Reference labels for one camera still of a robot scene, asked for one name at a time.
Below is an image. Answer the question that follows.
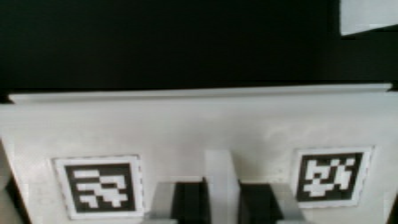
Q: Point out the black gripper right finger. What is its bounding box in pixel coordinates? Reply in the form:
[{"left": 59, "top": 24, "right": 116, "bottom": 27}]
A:
[{"left": 237, "top": 179, "right": 308, "bottom": 224}]

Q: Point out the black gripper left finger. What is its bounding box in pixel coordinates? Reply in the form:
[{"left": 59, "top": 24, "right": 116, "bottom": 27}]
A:
[{"left": 150, "top": 178, "right": 213, "bottom": 224}]

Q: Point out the white cabinet body box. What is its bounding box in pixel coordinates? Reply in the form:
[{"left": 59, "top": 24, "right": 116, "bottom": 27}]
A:
[{"left": 6, "top": 83, "right": 398, "bottom": 224}]

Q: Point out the white cabinet door panel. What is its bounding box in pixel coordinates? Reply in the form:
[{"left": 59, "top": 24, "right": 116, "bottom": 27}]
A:
[
  {"left": 0, "top": 102, "right": 212, "bottom": 224},
  {"left": 217, "top": 99, "right": 398, "bottom": 224}
]

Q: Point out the white U-shaped fence frame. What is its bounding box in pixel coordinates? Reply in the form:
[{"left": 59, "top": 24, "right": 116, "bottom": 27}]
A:
[{"left": 340, "top": 0, "right": 398, "bottom": 36}]

